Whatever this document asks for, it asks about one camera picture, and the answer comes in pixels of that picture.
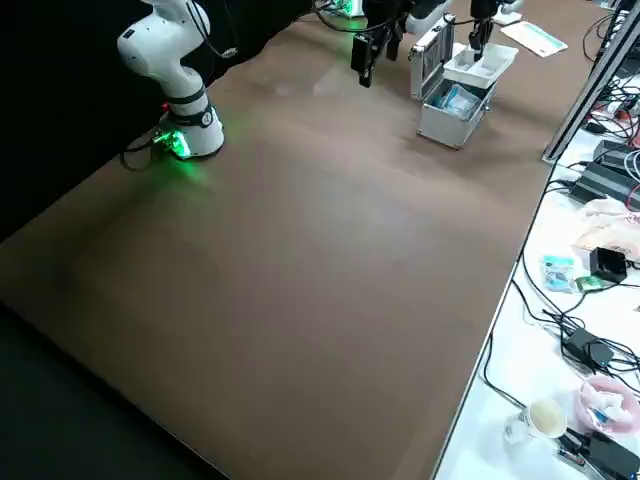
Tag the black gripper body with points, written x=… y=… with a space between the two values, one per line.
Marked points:
x=484 y=10
x=385 y=20

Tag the white partition tray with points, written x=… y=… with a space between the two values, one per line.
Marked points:
x=492 y=60

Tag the aluminium first-aid case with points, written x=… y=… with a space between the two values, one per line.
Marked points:
x=450 y=127

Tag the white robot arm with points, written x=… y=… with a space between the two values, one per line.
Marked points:
x=165 y=60

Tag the pale blue gauze packet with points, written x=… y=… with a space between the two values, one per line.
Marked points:
x=460 y=102

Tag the teal white gauze packet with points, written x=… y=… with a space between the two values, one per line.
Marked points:
x=437 y=100

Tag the folded mask packet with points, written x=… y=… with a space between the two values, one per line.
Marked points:
x=535 y=37

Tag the black finned device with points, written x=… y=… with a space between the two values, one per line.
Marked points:
x=600 y=180

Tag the beige plastic bag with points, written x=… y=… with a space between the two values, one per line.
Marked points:
x=607 y=225

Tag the teal spare packet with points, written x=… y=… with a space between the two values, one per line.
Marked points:
x=557 y=274

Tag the small black box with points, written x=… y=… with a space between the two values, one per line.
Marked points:
x=607 y=262

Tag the small green packet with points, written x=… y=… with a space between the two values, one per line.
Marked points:
x=589 y=283

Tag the black charger brick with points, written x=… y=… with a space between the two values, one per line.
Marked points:
x=587 y=347

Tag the white mug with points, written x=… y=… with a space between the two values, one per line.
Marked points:
x=542 y=420

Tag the pink plastic bag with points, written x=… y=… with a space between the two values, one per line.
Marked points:
x=610 y=405

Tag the black flat device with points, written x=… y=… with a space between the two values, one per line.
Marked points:
x=607 y=457

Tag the aluminium frame post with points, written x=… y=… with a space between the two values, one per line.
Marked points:
x=585 y=85

